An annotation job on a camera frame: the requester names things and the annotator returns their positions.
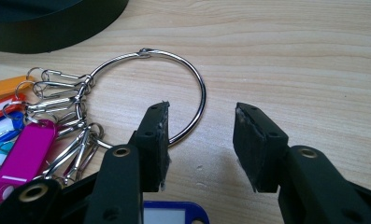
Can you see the magenta key tag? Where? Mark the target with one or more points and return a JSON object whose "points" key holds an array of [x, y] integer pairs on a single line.
{"points": [[25, 155]]}

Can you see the bunch of metal snap clips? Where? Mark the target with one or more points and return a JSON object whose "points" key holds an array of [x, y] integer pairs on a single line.
{"points": [[71, 102]]}

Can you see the black curved object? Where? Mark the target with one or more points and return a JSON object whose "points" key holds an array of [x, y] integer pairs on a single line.
{"points": [[49, 28]]}

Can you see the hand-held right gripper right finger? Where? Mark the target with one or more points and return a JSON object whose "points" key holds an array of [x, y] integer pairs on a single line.
{"points": [[259, 149]]}

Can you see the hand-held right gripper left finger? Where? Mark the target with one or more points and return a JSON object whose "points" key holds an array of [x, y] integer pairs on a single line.
{"points": [[150, 149]]}

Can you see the orange key tag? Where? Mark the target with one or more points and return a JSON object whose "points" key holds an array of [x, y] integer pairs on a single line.
{"points": [[5, 87]]}

